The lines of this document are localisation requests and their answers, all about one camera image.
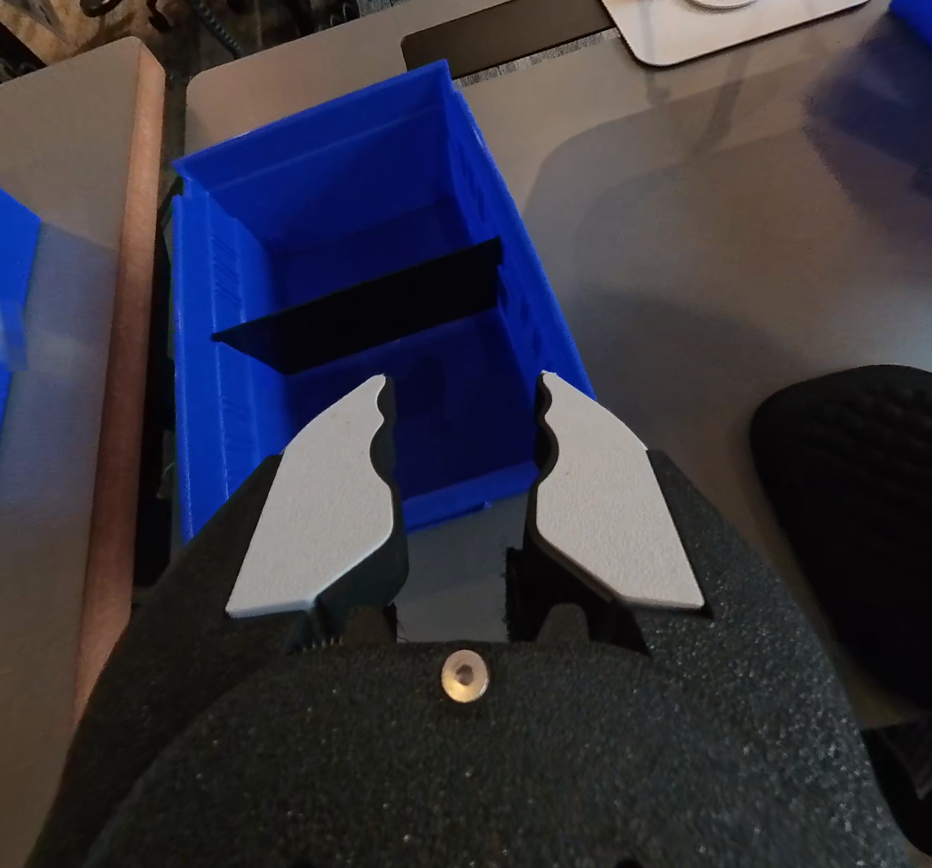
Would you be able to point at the blue bin with black divider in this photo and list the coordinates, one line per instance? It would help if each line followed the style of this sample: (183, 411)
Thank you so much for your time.
(349, 212)

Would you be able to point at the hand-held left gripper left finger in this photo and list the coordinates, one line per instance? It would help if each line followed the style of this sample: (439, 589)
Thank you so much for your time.
(313, 518)

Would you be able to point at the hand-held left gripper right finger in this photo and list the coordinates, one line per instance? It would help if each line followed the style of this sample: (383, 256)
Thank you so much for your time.
(611, 518)

